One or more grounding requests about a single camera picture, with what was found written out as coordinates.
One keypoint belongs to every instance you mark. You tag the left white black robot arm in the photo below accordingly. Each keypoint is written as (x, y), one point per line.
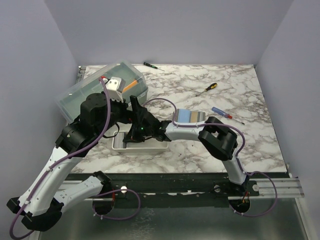
(42, 205)

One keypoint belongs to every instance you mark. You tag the orange pencil in toolbox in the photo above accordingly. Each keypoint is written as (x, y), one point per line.
(130, 86)

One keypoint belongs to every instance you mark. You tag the grey cards stack in tray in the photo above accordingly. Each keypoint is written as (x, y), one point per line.
(119, 140)

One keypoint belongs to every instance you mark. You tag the grey card holder wallet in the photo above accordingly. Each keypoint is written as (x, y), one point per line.
(201, 116)

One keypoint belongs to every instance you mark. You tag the black front mounting rail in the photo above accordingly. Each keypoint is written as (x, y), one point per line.
(182, 190)

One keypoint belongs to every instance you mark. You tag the gold tan credit card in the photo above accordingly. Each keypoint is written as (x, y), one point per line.
(193, 116)

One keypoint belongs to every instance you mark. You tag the small green black screwdriver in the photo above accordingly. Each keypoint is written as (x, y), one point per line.
(152, 66)

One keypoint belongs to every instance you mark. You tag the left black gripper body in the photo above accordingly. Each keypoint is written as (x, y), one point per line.
(120, 113)

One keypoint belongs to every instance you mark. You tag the white rectangular tray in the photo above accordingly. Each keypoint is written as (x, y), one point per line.
(149, 147)

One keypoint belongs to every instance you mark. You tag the yellow black handle screwdriver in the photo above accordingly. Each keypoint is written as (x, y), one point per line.
(210, 87)

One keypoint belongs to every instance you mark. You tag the blue red handle screwdriver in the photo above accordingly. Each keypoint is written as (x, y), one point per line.
(224, 114)

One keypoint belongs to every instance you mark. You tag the translucent green plastic toolbox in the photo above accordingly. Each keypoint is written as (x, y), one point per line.
(70, 100)

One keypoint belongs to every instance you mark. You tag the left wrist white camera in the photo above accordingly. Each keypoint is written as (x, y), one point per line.
(115, 87)

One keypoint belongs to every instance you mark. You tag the blue credit card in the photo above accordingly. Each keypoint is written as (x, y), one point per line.
(183, 116)

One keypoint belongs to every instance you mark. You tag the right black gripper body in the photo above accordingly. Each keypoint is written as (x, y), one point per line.
(138, 134)

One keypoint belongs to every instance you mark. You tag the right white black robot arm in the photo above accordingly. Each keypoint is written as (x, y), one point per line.
(219, 139)

